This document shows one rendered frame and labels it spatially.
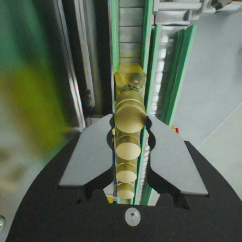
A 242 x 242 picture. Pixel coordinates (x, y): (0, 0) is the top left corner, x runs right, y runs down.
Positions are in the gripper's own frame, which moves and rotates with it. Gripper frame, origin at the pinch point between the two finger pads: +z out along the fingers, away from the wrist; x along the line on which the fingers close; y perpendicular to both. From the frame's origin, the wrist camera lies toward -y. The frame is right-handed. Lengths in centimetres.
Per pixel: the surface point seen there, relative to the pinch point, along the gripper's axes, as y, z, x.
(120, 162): 10.1, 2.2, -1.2
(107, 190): 73, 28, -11
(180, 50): -6.1, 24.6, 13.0
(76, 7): -17.1, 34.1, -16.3
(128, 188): 15.5, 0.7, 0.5
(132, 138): 4.0, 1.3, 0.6
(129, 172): 10.0, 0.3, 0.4
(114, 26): -10.5, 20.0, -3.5
